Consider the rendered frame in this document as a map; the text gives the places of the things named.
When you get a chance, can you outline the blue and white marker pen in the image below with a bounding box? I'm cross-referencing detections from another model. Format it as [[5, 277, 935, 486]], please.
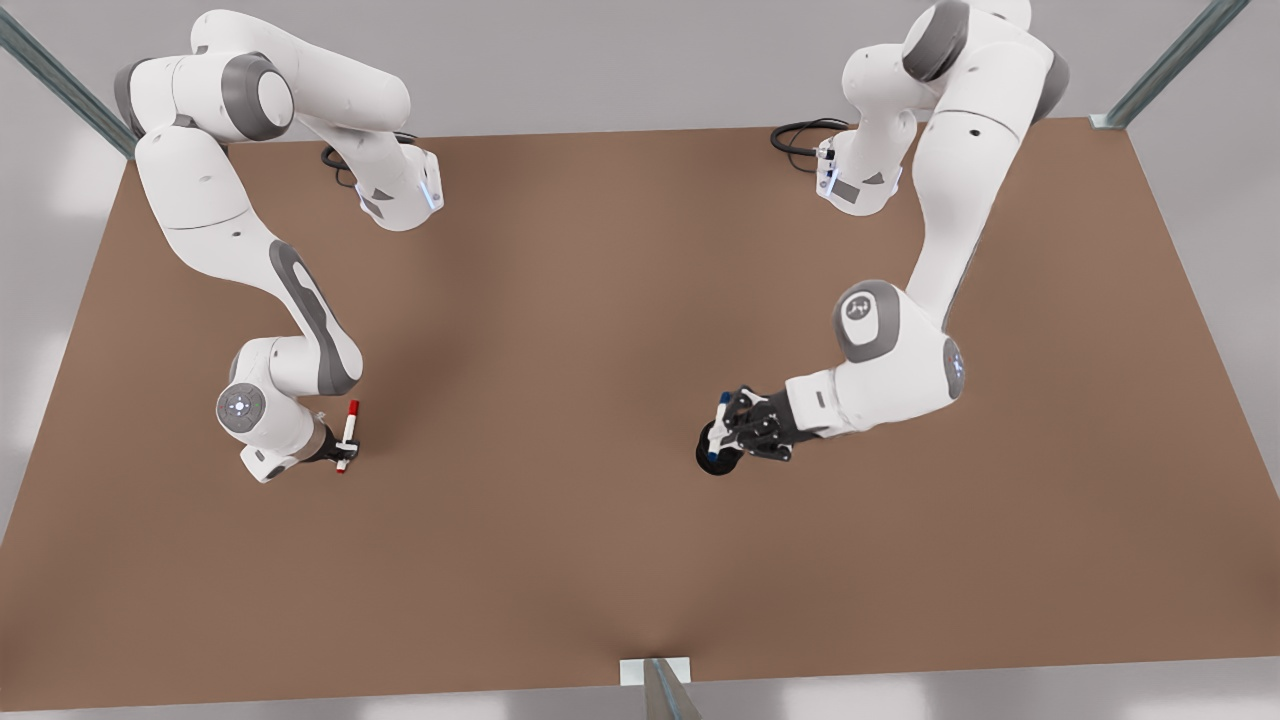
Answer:
[[706, 391, 732, 464]]

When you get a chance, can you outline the red and white marker pen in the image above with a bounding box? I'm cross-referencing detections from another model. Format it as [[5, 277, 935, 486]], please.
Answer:
[[336, 399, 362, 475]]

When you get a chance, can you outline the black cable loop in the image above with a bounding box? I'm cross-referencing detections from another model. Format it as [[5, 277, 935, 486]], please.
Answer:
[[320, 130, 421, 190], [770, 118, 852, 174]]

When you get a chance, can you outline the silver frame post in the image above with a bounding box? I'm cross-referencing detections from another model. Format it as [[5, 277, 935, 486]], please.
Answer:
[[1089, 0, 1253, 132], [619, 656, 703, 720], [0, 18, 139, 161]]

